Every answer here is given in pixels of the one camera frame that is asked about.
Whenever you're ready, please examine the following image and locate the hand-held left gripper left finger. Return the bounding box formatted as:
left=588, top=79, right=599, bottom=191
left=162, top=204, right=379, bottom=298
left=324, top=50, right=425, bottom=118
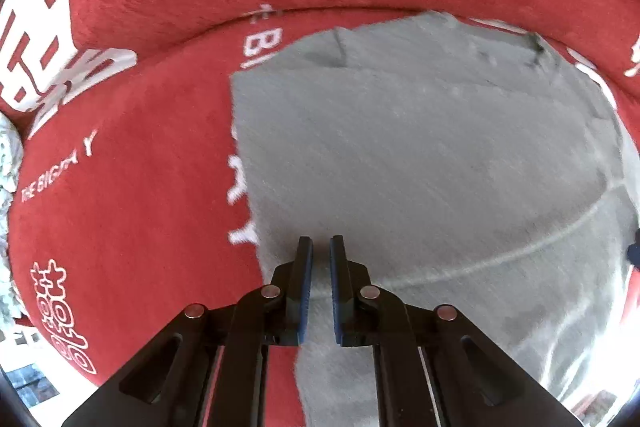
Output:
left=60, top=236, right=315, bottom=427

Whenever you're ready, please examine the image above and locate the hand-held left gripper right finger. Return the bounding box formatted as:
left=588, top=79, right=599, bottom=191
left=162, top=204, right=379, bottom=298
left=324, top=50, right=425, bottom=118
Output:
left=329, top=235, right=586, bottom=427

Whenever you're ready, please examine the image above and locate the grey garment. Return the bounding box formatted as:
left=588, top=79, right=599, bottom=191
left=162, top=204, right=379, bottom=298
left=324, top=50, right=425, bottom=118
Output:
left=229, top=9, right=640, bottom=427

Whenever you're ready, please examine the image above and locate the red printed blanket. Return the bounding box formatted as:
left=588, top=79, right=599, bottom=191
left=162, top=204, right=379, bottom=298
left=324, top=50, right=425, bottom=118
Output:
left=0, top=0, right=640, bottom=427

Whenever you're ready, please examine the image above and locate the white crumpled cloth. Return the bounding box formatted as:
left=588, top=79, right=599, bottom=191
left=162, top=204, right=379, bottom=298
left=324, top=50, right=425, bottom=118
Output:
left=0, top=111, right=27, bottom=325

